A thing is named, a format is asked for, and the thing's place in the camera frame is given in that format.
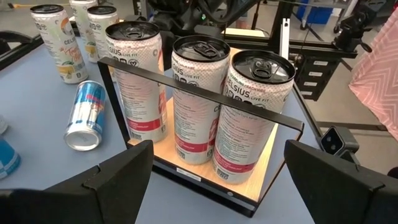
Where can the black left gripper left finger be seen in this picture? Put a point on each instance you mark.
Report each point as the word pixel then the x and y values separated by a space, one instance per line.
pixel 118 186

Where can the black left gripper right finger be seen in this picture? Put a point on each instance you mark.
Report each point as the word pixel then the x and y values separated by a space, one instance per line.
pixel 335 193

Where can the Celsius Peach Vibe can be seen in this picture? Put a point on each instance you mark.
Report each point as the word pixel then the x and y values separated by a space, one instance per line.
pixel 192 124
pixel 140 102
pixel 242 140

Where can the Celsius Tropical Vibe can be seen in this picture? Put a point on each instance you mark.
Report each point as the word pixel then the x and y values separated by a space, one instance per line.
pixel 62 46
pixel 81 18
pixel 99 34

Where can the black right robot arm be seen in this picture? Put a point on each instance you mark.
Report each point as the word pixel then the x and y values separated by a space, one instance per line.
pixel 186 15

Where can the blue silver Red Bull can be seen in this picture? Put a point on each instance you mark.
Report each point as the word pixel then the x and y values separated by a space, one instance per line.
pixel 7 158
pixel 85 112

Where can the black box with white labels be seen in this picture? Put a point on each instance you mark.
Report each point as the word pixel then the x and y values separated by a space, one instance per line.
pixel 323 81

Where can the blue storage bin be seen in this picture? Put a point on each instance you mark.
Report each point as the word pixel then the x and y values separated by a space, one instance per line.
pixel 314 14

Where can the light wooden plank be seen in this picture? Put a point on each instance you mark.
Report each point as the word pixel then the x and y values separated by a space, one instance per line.
pixel 245 32

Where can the black table-edge camera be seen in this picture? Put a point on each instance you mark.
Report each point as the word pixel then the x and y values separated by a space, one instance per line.
pixel 335 141

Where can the wooden shelf with black frame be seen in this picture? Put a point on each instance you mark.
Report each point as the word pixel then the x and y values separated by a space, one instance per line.
pixel 252 188

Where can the black table frame rail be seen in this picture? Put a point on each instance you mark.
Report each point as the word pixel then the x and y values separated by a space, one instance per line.
pixel 326 51

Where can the white metal bracket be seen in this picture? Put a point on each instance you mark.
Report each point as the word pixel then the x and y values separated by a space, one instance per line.
pixel 284 37

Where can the black mounted camera device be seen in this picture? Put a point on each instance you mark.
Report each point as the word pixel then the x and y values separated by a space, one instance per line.
pixel 351 28

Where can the black rig post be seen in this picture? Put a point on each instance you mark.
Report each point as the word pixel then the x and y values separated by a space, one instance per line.
pixel 278 12

